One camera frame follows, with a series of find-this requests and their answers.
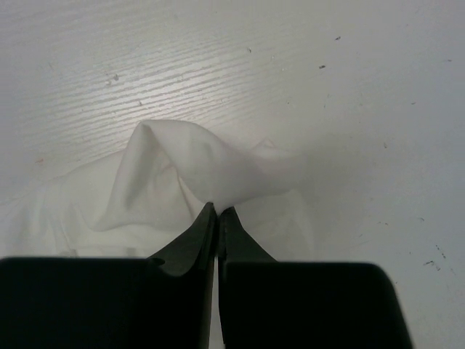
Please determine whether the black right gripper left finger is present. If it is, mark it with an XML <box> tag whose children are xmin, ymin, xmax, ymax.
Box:
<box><xmin>1</xmin><ymin>204</ymin><xmax>215</xmax><ymax>348</ymax></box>

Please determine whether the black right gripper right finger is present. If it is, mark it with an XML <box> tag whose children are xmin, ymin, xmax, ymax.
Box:
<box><xmin>218</xmin><ymin>208</ymin><xmax>413</xmax><ymax>348</ymax></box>

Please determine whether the white t-shirt black graphic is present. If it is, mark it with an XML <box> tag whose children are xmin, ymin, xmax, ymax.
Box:
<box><xmin>1</xmin><ymin>120</ymin><xmax>314</xmax><ymax>260</ymax></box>

